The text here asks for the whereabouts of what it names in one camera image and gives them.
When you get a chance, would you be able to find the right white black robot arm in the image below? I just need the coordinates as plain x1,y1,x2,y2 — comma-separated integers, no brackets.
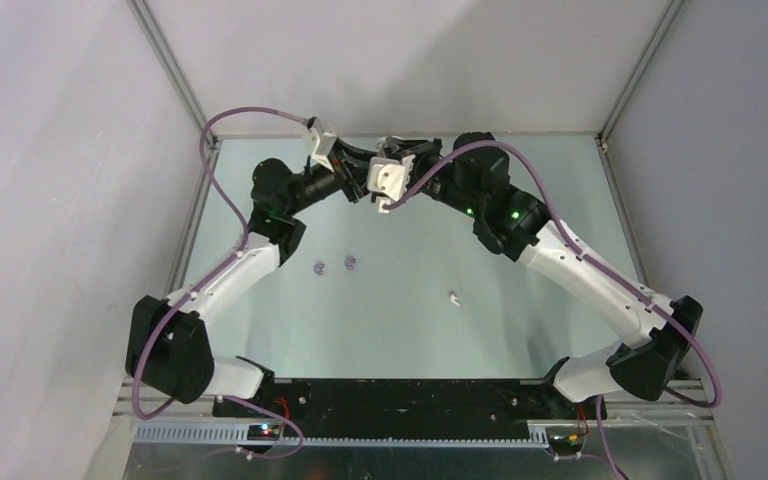
376,132,703,418

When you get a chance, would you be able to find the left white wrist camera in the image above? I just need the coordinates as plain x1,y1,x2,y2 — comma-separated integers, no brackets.
304,117,338,172

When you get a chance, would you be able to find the left circuit board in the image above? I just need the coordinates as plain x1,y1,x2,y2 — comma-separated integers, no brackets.
246,424,282,441

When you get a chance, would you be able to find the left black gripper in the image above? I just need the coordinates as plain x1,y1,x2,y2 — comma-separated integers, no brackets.
284,137,375,217

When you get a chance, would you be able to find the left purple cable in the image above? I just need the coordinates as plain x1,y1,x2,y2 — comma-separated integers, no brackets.
131,105,310,462

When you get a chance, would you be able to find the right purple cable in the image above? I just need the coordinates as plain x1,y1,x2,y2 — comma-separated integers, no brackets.
383,139,724,480

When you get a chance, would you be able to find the white slotted cable duct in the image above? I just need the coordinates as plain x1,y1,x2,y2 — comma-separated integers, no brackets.
134,422,549,449

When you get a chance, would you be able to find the white earbud charging case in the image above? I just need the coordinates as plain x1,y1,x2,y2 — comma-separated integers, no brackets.
376,136,393,158

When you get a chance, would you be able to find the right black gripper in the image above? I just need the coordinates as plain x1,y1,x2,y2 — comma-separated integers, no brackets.
384,137,482,220

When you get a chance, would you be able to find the purple cable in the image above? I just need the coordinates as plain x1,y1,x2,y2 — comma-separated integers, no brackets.
131,105,310,462
383,139,724,480

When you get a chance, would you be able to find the right circuit board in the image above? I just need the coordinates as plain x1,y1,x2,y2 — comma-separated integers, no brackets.
548,434,587,449

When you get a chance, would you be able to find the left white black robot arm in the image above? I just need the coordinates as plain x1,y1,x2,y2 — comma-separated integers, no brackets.
125,137,378,417

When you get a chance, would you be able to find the circuit board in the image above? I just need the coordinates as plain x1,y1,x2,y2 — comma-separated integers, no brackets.
246,424,282,441
548,434,587,449

